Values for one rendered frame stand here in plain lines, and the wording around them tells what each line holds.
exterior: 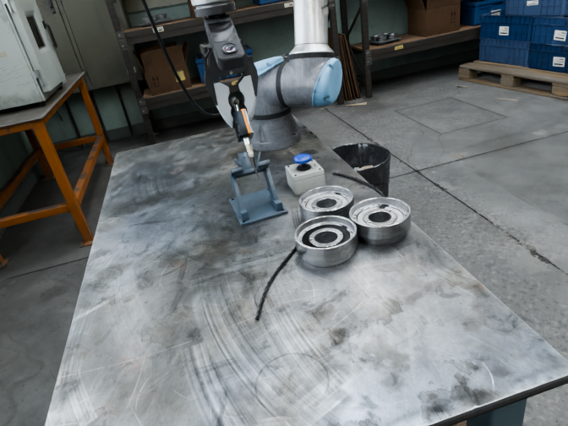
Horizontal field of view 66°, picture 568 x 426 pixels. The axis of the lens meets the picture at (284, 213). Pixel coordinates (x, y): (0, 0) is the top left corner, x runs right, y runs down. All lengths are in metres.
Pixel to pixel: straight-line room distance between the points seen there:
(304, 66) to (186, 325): 0.72
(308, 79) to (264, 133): 0.20
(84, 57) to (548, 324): 4.00
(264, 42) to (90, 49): 1.66
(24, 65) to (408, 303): 2.49
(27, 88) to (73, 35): 1.71
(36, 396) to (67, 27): 3.27
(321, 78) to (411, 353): 0.74
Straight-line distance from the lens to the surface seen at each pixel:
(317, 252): 0.70
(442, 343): 0.60
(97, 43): 4.46
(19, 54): 2.82
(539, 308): 1.91
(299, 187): 0.95
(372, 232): 0.74
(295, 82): 1.15
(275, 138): 1.22
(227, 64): 0.74
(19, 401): 2.02
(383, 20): 5.19
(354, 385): 0.55
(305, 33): 1.16
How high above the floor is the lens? 1.23
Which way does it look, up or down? 29 degrees down
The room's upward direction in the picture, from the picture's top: 10 degrees counter-clockwise
